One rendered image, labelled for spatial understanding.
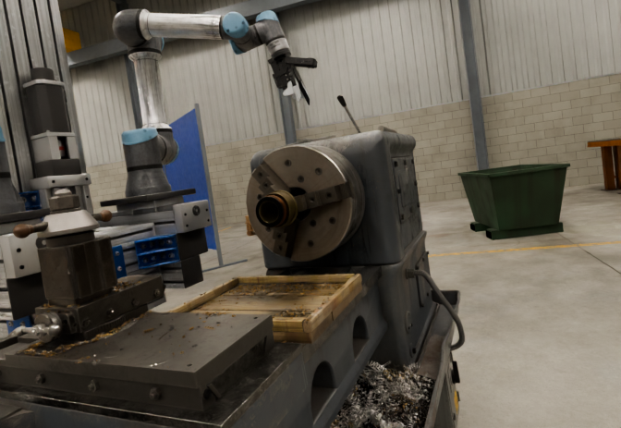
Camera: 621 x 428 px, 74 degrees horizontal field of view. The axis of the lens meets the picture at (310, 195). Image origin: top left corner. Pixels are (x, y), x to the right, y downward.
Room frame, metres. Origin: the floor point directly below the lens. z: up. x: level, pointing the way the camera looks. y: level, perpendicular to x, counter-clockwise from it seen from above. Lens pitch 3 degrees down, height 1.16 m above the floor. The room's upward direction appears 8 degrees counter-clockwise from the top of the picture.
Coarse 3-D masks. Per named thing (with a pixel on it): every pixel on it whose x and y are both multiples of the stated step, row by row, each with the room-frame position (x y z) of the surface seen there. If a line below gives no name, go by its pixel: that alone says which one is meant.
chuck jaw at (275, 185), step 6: (264, 162) 1.13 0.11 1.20; (258, 168) 1.09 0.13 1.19; (264, 168) 1.09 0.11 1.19; (270, 168) 1.12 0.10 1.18; (252, 174) 1.10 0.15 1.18; (258, 174) 1.09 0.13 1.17; (264, 174) 1.08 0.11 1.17; (270, 174) 1.09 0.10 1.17; (258, 180) 1.09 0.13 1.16; (264, 180) 1.06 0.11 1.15; (270, 180) 1.06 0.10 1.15; (276, 180) 1.08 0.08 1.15; (282, 180) 1.11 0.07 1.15; (264, 186) 1.07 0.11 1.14; (270, 186) 1.03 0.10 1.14; (276, 186) 1.06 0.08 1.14; (282, 186) 1.08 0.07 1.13; (264, 192) 1.04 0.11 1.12; (270, 192) 1.03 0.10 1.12
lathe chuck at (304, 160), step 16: (272, 160) 1.12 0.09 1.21; (288, 160) 1.10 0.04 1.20; (304, 160) 1.08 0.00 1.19; (320, 160) 1.06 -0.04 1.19; (336, 160) 1.08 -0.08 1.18; (288, 176) 1.10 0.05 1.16; (304, 176) 1.08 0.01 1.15; (320, 176) 1.06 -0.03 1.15; (336, 176) 1.04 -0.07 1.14; (352, 176) 1.09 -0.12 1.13; (256, 192) 1.14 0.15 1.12; (352, 192) 1.06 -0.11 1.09; (320, 208) 1.07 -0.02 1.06; (336, 208) 1.05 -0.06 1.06; (352, 208) 1.04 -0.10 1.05; (256, 224) 1.15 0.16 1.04; (304, 224) 1.09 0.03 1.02; (320, 224) 1.07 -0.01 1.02; (336, 224) 1.05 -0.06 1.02; (352, 224) 1.07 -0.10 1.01; (272, 240) 1.13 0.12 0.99; (304, 240) 1.09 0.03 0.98; (320, 240) 1.07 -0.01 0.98; (336, 240) 1.05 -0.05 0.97; (304, 256) 1.09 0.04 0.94; (320, 256) 1.07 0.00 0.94
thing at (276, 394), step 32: (288, 352) 0.53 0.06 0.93; (0, 384) 0.56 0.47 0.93; (256, 384) 0.46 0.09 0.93; (288, 384) 0.51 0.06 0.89; (0, 416) 0.51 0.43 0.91; (32, 416) 0.51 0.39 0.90; (64, 416) 0.49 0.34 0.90; (96, 416) 0.46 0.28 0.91; (128, 416) 0.44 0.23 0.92; (160, 416) 0.42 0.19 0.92; (192, 416) 0.41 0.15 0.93; (224, 416) 0.40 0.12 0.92; (256, 416) 0.44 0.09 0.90
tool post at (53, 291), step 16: (48, 240) 0.57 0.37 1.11; (64, 240) 0.57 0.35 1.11; (80, 240) 0.58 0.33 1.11; (96, 240) 0.59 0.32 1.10; (48, 256) 0.57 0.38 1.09; (64, 256) 0.56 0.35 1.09; (80, 256) 0.57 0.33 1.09; (96, 256) 0.59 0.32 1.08; (112, 256) 0.63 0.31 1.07; (48, 272) 0.58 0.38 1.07; (64, 272) 0.56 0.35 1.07; (80, 272) 0.56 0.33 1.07; (96, 272) 0.59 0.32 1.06; (112, 272) 0.61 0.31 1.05; (48, 288) 0.58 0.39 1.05; (64, 288) 0.57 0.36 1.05; (80, 288) 0.56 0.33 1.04; (96, 288) 0.58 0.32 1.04; (64, 304) 0.57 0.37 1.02
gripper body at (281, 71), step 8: (272, 56) 1.51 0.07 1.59; (280, 56) 1.51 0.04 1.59; (272, 64) 1.53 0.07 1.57; (280, 64) 1.51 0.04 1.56; (288, 64) 1.50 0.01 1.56; (280, 72) 1.49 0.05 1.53; (288, 72) 1.48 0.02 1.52; (296, 72) 1.50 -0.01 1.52; (280, 80) 1.49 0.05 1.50; (288, 80) 1.49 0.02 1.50; (280, 88) 1.51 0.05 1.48
